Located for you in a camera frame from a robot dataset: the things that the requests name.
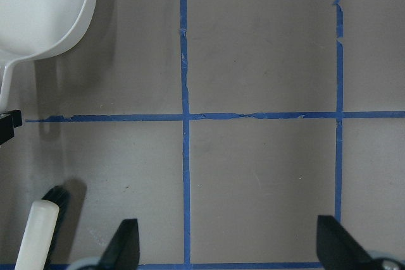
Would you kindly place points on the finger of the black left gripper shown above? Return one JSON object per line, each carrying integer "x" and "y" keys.
{"x": 8, "y": 122}

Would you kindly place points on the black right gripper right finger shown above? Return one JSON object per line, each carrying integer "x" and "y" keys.
{"x": 337, "y": 249}

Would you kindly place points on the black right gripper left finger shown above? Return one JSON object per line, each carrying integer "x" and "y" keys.
{"x": 123, "y": 251}

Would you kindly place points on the beige hand brush black bristles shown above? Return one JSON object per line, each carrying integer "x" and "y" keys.
{"x": 41, "y": 231}

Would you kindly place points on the beige plastic dustpan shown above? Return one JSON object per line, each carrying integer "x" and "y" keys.
{"x": 39, "y": 29}

